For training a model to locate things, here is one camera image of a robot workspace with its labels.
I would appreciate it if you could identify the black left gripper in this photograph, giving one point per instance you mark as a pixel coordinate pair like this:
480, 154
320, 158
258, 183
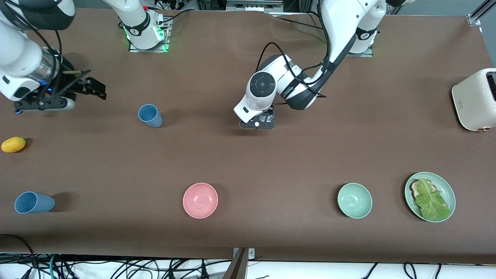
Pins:
269, 111

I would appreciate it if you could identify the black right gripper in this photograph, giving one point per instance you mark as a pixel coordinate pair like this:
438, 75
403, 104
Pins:
66, 82

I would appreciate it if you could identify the blue plastic cup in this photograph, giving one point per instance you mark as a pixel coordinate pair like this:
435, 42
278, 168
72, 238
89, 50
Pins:
150, 115
34, 202

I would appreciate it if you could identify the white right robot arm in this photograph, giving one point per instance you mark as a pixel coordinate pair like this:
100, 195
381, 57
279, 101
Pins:
19, 58

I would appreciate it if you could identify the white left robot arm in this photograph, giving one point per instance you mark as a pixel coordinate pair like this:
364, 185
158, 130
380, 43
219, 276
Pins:
341, 23

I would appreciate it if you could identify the brown table cover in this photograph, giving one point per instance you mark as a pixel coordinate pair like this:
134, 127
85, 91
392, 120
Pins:
271, 162

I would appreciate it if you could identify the yellow lemon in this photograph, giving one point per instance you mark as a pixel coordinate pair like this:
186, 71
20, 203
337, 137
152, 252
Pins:
13, 144

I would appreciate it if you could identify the grey metal box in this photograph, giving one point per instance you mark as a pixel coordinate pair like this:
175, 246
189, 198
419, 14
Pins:
252, 6

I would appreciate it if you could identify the pink bowl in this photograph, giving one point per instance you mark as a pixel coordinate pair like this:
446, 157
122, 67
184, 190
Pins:
200, 200

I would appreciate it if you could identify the pale green bowl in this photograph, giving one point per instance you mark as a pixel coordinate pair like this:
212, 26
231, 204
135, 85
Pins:
354, 200

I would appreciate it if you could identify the dark metal pole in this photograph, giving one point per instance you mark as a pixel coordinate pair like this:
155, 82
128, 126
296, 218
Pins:
237, 269

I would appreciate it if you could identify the toast slice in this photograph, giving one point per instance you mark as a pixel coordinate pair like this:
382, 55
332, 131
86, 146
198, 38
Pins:
415, 189

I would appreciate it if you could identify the green lettuce leaf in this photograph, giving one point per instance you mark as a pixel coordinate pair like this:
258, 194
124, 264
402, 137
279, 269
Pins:
432, 201

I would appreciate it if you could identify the pale green plate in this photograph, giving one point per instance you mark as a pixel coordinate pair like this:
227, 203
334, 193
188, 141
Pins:
446, 190

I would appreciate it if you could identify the cream toaster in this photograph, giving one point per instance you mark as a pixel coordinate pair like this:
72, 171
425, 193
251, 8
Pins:
471, 100

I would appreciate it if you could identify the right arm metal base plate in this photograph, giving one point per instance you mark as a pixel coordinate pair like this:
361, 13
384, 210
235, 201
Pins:
166, 37

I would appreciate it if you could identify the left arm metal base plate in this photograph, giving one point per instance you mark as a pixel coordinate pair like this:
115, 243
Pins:
366, 55

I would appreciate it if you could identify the metal table edge bracket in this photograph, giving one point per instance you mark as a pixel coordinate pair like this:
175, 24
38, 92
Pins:
252, 254

